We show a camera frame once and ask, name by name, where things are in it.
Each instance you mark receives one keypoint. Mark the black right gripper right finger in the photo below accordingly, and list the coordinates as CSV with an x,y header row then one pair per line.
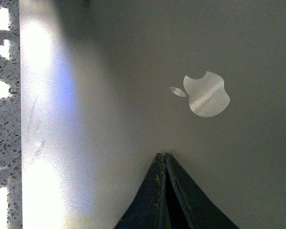
x,y
197,210

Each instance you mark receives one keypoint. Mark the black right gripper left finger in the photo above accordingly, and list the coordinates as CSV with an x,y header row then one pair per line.
x,y
148,206

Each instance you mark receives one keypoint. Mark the grey laptop with black screen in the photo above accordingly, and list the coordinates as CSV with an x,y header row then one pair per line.
x,y
107,84

